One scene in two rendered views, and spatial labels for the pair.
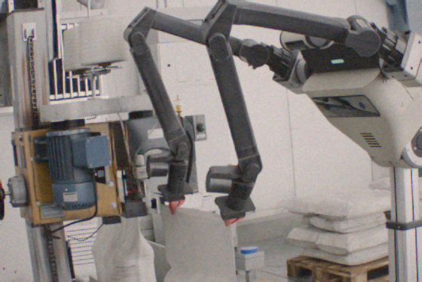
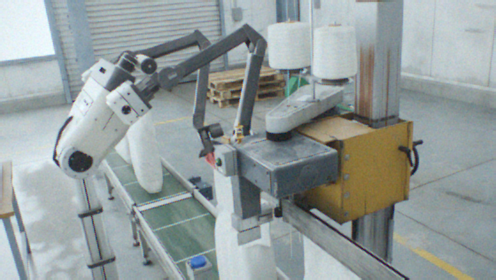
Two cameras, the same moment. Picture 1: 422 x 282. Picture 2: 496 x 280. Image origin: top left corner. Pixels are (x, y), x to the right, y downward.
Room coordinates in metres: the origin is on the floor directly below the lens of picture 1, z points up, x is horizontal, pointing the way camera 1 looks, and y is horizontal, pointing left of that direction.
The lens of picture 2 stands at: (4.15, 0.10, 1.82)
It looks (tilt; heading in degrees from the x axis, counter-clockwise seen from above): 20 degrees down; 179
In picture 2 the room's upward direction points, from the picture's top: 4 degrees counter-clockwise
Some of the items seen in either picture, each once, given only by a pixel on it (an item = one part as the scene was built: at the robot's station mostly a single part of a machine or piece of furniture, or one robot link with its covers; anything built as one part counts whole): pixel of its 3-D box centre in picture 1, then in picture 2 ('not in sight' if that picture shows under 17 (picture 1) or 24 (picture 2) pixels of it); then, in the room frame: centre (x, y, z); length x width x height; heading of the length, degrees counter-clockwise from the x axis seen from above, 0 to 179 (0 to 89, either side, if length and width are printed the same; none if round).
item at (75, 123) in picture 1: (67, 124); not in sight; (2.43, 0.45, 1.35); 0.12 x 0.12 x 0.04
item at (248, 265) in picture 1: (249, 259); (199, 269); (2.72, -0.09, 0.81); 0.08 x 0.08 x 0.06; 26
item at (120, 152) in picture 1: (111, 145); (311, 153); (2.73, 0.35, 1.26); 0.22 x 0.05 x 0.16; 26
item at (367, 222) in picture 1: (344, 219); not in sight; (5.50, -0.90, 0.44); 0.66 x 0.42 x 0.14; 20
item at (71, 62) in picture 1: (81, 48); (335, 50); (2.73, 0.43, 1.61); 0.15 x 0.14 x 0.17; 26
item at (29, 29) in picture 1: (29, 31); not in sight; (2.55, 0.58, 1.68); 0.05 x 0.03 x 0.06; 116
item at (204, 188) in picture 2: not in sight; (197, 186); (0.96, -0.26, 0.35); 0.30 x 0.15 x 0.15; 26
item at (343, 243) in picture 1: (365, 235); not in sight; (5.33, -1.02, 0.32); 0.66 x 0.43 x 0.15; 118
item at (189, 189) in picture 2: not in sight; (129, 159); (0.25, -0.96, 0.35); 2.26 x 0.48 x 0.14; 26
